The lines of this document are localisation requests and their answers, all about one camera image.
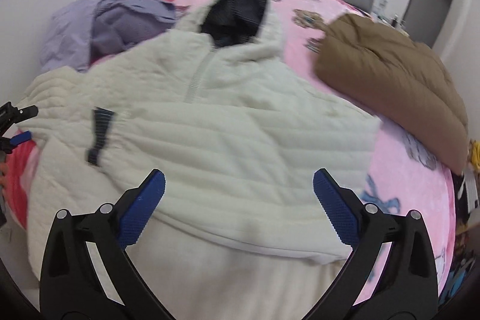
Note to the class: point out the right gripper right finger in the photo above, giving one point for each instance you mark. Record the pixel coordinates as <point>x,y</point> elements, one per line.
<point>407,287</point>

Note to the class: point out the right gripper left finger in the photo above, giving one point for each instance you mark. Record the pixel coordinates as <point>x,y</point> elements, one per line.
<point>69,285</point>

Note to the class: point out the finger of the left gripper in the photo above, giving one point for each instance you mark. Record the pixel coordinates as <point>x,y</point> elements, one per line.
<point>9,144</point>
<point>10,115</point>

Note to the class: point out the white quilted hooded jacket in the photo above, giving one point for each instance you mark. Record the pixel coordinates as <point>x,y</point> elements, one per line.
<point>239,233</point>

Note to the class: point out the purple clothes pile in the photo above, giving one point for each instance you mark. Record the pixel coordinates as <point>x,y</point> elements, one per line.
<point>87,30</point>

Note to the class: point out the yellow garment on shelf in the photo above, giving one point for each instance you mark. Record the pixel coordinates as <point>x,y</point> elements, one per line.
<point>474,154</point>

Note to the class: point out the brown folded down jacket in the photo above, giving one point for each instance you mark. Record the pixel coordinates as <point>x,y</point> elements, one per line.
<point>398,78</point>

